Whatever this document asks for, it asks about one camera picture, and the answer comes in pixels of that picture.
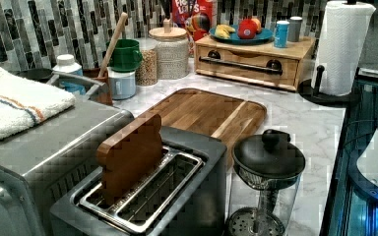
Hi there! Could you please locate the wooden drawer box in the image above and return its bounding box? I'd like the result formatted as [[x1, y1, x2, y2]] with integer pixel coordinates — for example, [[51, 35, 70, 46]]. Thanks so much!
[[194, 36, 315, 91]]

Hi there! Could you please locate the wooden cutting board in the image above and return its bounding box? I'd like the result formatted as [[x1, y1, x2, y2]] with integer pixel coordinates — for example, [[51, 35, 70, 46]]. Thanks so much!
[[139, 88, 267, 169]]

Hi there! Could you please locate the glass jar of grains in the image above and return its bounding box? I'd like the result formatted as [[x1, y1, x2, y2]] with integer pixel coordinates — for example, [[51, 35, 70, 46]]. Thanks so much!
[[136, 38, 158, 86]]

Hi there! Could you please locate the white jar with wooden lid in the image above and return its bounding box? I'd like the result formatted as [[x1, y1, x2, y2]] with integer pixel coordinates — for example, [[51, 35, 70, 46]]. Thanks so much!
[[149, 19, 189, 80]]

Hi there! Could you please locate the light blue mug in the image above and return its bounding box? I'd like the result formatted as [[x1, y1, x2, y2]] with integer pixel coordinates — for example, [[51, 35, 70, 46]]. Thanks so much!
[[107, 67, 136, 100]]

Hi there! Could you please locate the wooden toast slice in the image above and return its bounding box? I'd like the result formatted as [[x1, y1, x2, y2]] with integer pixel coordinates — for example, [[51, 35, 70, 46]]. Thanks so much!
[[96, 113, 162, 205]]

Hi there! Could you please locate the silver two-slot toaster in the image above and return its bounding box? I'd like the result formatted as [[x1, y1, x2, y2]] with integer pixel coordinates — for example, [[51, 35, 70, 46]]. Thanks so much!
[[50, 127, 226, 236]]

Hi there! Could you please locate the brown utensil holder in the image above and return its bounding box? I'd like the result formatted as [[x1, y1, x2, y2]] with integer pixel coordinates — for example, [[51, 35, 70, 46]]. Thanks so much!
[[84, 68, 113, 105]]

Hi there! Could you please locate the green mug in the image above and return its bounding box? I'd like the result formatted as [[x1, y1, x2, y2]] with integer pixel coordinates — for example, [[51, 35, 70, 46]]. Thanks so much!
[[108, 39, 143, 72]]

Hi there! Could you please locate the glass french press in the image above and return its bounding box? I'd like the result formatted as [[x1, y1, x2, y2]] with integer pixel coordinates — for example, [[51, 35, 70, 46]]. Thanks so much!
[[224, 129, 305, 236]]

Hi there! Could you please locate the yellow plush banana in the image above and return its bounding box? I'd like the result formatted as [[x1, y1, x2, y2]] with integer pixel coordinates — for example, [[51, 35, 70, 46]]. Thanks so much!
[[215, 25, 235, 39]]

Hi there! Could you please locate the red Froot Loops box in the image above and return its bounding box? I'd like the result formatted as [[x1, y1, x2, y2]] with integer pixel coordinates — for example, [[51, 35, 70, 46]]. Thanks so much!
[[171, 0, 218, 41]]

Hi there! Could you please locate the red plush apple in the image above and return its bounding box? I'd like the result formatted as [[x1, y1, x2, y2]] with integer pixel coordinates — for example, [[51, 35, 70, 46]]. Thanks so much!
[[237, 19, 257, 39]]

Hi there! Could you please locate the teal plate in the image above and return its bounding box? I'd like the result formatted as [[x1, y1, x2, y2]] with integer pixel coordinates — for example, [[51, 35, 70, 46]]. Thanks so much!
[[209, 24, 275, 46]]

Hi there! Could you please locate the orange plush fruit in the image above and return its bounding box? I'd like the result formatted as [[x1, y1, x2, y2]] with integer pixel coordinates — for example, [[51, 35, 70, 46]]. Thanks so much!
[[251, 18, 262, 33]]

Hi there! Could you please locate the black paper towel holder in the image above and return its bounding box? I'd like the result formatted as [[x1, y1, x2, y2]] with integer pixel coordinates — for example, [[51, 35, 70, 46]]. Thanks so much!
[[298, 65, 360, 108]]

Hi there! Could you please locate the blue salt shaker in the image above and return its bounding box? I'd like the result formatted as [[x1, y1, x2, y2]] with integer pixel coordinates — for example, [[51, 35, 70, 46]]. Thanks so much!
[[274, 21, 289, 48]]

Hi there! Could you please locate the white blue bottle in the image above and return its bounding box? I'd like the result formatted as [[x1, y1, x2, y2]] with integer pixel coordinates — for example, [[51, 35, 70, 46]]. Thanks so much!
[[51, 53, 87, 96]]

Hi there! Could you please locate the white paper towel roll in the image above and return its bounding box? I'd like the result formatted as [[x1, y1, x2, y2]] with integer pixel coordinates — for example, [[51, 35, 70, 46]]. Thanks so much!
[[315, 1, 376, 96]]

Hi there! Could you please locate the white striped towel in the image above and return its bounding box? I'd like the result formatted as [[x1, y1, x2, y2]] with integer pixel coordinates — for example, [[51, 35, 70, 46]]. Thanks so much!
[[0, 67, 76, 140]]

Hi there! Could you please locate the black drawer handle bar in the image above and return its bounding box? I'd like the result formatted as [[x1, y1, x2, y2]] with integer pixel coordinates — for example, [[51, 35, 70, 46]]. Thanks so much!
[[199, 50, 284, 75]]

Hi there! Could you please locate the wooden utensil handle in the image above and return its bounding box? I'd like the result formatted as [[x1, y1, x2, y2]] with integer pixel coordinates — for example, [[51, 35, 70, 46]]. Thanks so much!
[[98, 12, 128, 77]]

